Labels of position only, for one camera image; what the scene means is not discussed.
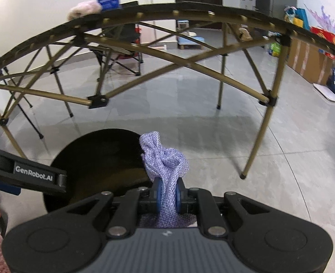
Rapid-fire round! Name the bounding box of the purple decorative plant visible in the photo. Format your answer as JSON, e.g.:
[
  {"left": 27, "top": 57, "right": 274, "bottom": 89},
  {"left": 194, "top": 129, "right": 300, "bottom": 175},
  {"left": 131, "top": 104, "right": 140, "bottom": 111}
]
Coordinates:
[{"left": 304, "top": 5, "right": 335, "bottom": 34}]

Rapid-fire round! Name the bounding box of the black camera tripod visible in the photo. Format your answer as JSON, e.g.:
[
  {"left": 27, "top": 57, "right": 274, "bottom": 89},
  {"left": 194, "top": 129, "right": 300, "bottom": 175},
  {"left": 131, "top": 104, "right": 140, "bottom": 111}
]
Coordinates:
[{"left": 0, "top": 25, "right": 45, "bottom": 140}]

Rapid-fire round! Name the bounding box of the folding table frame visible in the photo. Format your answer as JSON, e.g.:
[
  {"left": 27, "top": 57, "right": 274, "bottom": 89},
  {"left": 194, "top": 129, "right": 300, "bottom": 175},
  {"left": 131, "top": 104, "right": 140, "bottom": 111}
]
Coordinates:
[{"left": 0, "top": 0, "right": 335, "bottom": 180}]

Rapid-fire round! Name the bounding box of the black trash bin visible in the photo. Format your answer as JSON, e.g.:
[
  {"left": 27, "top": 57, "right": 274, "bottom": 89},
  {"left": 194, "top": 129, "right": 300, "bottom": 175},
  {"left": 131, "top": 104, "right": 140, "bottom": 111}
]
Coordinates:
[{"left": 43, "top": 128, "right": 153, "bottom": 213}]

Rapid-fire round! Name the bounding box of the white bathroom scale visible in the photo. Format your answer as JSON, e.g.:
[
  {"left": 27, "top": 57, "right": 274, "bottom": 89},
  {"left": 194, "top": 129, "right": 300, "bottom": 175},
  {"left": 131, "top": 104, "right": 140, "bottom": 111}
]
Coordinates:
[{"left": 313, "top": 83, "right": 335, "bottom": 103}]

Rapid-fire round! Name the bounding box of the green pet food bag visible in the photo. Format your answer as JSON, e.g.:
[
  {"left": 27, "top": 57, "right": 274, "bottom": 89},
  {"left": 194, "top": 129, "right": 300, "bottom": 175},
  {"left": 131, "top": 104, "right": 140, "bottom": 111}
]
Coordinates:
[{"left": 269, "top": 42, "right": 281, "bottom": 57}]

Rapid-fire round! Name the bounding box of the red gift box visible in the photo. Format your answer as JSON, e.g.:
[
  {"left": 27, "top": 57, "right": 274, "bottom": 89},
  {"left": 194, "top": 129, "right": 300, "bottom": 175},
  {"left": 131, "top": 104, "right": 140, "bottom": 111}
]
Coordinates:
[{"left": 310, "top": 27, "right": 335, "bottom": 45}]

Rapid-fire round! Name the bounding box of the pink fuzzy item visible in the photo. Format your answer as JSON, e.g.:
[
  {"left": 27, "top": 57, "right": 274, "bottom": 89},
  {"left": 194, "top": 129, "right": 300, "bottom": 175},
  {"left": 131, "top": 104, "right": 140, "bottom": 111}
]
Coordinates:
[{"left": 67, "top": 0, "right": 102, "bottom": 21}]

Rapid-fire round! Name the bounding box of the purple knitted cloth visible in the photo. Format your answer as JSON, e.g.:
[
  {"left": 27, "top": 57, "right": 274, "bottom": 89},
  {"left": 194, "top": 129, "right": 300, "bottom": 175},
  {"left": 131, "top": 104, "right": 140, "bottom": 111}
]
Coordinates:
[{"left": 140, "top": 131, "right": 196, "bottom": 228}]

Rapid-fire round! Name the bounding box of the large cardboard box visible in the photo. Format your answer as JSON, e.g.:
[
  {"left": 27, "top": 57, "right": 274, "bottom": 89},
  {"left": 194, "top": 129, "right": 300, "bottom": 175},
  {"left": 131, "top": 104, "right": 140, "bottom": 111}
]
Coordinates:
[{"left": 286, "top": 39, "right": 334, "bottom": 85}]

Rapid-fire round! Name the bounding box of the black folding chair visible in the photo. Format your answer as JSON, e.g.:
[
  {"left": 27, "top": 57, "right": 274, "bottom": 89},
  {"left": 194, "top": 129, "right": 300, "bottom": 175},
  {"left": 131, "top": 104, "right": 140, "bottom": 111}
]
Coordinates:
[{"left": 88, "top": 23, "right": 143, "bottom": 77}]

